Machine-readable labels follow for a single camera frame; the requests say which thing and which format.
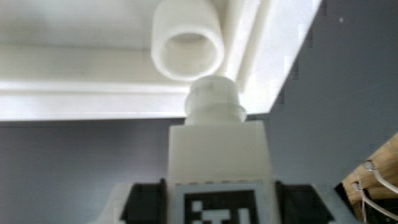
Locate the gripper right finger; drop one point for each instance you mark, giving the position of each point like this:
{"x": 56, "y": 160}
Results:
{"x": 310, "y": 205}

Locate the white square tabletop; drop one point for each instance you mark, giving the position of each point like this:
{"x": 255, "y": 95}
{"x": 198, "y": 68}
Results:
{"x": 102, "y": 56}

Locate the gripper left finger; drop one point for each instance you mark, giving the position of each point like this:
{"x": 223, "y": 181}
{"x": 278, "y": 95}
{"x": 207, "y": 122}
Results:
{"x": 136, "y": 205}

